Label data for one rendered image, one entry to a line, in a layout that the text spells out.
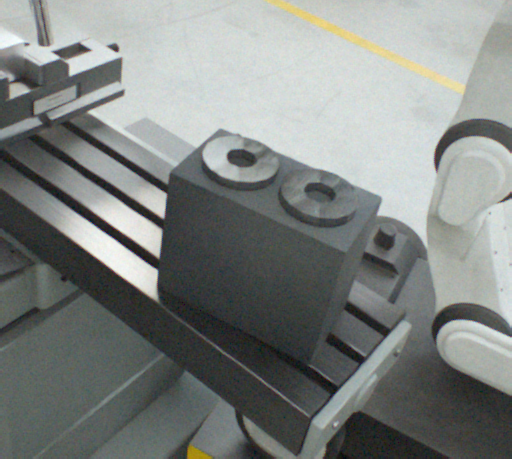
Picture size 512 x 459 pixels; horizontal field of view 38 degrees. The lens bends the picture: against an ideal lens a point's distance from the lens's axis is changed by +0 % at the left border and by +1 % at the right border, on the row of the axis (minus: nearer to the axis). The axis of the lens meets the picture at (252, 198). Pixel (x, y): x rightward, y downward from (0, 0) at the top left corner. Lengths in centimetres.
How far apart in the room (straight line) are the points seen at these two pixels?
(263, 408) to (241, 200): 26
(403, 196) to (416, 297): 129
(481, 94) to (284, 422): 55
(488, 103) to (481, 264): 29
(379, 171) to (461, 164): 180
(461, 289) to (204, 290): 56
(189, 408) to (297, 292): 94
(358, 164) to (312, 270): 214
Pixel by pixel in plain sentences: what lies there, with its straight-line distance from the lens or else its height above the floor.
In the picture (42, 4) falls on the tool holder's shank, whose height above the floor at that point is 115.
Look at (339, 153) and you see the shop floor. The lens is 297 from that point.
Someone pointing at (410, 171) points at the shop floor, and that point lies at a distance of 299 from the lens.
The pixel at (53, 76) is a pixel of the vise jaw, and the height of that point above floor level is 101.
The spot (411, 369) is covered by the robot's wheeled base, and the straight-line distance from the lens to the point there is 145.
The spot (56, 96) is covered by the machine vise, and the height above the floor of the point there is 97.
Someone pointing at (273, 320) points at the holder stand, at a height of 97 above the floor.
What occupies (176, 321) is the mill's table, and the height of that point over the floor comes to 92.
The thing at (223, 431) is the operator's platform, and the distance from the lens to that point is 148.
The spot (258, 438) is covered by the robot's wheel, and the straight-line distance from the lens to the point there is 143.
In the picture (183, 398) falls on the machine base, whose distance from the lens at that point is 176.
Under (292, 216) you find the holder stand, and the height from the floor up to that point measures 111.
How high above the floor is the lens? 162
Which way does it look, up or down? 38 degrees down
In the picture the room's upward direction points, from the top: 12 degrees clockwise
